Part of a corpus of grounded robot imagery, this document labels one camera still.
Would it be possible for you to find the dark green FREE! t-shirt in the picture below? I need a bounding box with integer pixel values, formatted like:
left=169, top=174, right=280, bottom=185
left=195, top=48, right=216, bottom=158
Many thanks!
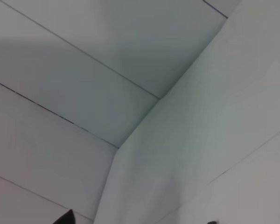
left=52, top=209, right=76, bottom=224

